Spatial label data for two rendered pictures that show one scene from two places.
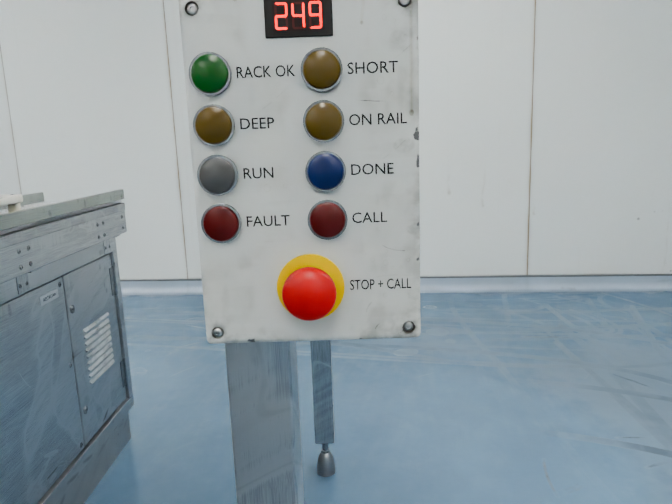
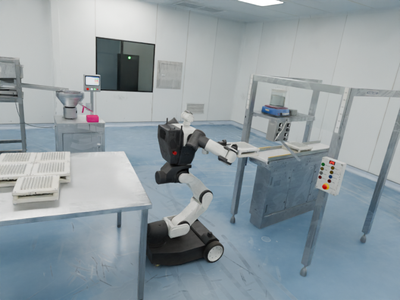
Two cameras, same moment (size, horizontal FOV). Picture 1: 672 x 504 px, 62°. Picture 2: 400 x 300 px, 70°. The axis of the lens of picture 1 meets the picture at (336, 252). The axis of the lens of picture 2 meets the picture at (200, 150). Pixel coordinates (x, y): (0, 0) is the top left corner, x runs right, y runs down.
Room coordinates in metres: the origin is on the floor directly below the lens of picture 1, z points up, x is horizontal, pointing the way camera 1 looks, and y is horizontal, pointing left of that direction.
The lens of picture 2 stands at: (-1.65, -1.01, 1.74)
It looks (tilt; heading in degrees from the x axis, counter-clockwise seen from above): 17 degrees down; 52
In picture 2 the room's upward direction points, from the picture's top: 6 degrees clockwise
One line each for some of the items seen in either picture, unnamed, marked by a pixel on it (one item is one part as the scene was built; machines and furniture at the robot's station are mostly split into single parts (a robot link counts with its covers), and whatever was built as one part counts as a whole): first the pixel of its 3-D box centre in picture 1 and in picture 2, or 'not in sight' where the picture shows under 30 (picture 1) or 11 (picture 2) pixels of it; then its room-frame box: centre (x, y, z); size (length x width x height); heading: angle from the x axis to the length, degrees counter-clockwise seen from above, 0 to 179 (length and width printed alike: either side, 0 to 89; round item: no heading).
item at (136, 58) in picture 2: not in sight; (126, 66); (1.11, 5.71, 1.43); 1.38 x 0.01 x 1.16; 174
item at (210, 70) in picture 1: (209, 73); not in sight; (0.42, 0.09, 1.07); 0.03 x 0.01 x 0.03; 89
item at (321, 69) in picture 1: (321, 69); not in sight; (0.42, 0.01, 1.07); 0.03 x 0.01 x 0.03; 89
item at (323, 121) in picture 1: (323, 121); not in sight; (0.42, 0.01, 1.04); 0.03 x 0.01 x 0.03; 89
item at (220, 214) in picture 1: (220, 223); not in sight; (0.42, 0.09, 0.96); 0.03 x 0.01 x 0.03; 89
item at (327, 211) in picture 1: (327, 220); not in sight; (0.42, 0.01, 0.96); 0.03 x 0.01 x 0.03; 89
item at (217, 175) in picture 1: (217, 175); not in sight; (0.42, 0.09, 1.00); 0.03 x 0.01 x 0.03; 89
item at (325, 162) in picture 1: (325, 171); not in sight; (0.42, 0.01, 1.00); 0.03 x 0.01 x 0.03; 89
